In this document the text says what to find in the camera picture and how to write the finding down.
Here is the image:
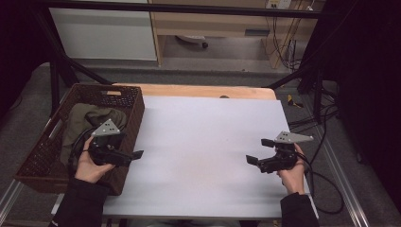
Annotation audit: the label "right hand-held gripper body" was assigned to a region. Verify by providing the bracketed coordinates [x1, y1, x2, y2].
[256, 131, 315, 175]

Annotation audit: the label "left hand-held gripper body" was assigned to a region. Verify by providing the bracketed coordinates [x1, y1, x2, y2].
[89, 118, 134, 167]

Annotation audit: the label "olive green pants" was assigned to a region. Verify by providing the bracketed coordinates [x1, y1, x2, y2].
[60, 102, 129, 168]

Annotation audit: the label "brown woven basket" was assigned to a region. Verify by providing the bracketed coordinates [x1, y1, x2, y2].
[13, 82, 146, 197]

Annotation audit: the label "person's right hand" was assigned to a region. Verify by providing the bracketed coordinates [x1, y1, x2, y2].
[276, 143, 306, 196]

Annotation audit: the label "person's left hand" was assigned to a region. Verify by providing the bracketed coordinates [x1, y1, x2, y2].
[74, 135, 116, 184]

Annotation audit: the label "yellow and black tool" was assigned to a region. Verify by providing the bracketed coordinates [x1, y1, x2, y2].
[287, 94, 305, 109]

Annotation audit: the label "black metal stand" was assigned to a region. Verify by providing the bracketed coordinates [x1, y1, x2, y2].
[267, 62, 326, 125]
[31, 9, 112, 115]

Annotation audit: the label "white cabinet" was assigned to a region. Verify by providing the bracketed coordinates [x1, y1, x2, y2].
[48, 8, 158, 61]

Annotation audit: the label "chair base with castor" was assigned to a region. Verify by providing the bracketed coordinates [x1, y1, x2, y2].
[174, 34, 210, 49]

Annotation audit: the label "light wooden desk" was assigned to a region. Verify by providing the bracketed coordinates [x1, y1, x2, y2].
[148, 0, 320, 69]

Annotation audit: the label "white power strip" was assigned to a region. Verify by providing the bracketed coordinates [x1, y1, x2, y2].
[266, 0, 292, 9]

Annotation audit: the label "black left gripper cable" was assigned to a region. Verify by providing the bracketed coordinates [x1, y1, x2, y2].
[67, 127, 96, 173]

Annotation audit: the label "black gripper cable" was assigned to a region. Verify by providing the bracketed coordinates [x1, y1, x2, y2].
[296, 153, 346, 216]
[67, 127, 96, 173]

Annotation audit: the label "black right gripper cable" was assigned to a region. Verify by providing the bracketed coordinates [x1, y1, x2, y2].
[296, 153, 346, 216]

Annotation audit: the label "black floor cables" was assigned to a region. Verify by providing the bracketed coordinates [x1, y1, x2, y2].
[288, 102, 341, 135]

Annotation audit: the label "aluminium rail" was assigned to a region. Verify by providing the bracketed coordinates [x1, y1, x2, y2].
[315, 126, 371, 227]
[0, 179, 25, 227]

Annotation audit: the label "hanging cable bundle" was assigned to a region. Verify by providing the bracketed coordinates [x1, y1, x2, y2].
[270, 13, 305, 73]

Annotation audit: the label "black horizontal frame bar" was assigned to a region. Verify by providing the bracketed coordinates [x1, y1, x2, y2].
[31, 1, 323, 19]

